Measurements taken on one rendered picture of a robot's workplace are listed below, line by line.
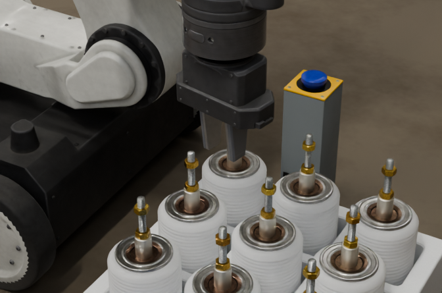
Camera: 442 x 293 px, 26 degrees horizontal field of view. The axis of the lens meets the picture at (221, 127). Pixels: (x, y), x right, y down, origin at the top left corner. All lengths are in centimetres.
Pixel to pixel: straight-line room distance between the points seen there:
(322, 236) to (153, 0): 45
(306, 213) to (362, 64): 93
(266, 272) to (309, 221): 12
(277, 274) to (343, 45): 111
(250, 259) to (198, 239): 9
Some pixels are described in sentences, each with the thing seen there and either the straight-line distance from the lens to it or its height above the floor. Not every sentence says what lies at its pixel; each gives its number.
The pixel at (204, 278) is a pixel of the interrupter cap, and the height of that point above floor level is 25.
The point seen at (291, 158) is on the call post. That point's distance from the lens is 154.
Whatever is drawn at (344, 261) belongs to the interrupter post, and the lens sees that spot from 123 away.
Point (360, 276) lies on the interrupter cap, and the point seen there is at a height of 25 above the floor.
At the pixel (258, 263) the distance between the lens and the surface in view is 126.
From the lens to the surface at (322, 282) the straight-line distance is 122.
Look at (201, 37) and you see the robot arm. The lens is 97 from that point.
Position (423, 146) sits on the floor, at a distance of 195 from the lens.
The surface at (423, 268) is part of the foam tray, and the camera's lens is 137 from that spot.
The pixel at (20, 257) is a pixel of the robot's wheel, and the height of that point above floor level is 8.
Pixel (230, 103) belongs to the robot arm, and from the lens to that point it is 100.
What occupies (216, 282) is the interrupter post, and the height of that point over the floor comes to 26.
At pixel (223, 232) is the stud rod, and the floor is 34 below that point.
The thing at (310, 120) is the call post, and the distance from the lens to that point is 148.
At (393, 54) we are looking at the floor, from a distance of 228.
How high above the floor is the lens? 105
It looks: 32 degrees down
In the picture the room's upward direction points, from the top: straight up
